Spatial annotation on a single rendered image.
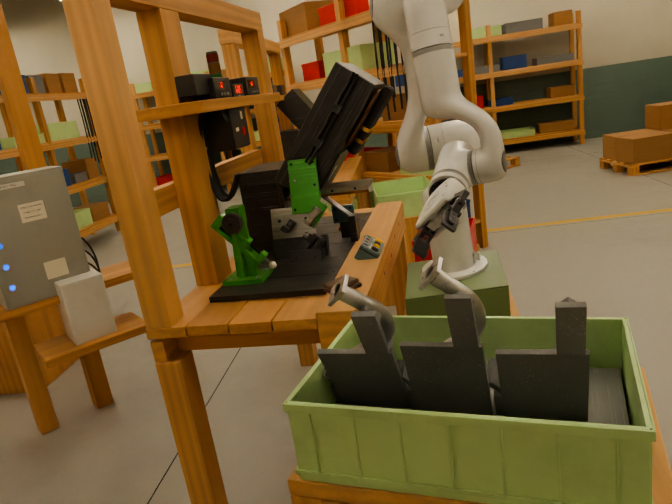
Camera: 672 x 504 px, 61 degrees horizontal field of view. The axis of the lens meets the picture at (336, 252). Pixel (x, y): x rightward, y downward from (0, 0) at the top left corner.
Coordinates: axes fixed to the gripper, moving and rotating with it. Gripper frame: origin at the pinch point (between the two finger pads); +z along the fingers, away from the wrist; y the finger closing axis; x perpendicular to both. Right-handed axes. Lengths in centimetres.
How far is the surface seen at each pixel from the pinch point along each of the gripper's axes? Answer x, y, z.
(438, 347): 10.0, -6.7, 17.0
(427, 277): 0.4, 1.2, 11.9
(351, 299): -8.0, -8.7, 17.1
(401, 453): 13.9, -18.2, 32.5
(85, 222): -221, -604, -388
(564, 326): 19.6, 13.6, 17.3
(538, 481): 31.6, -3.7, 32.6
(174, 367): -26, -104, -5
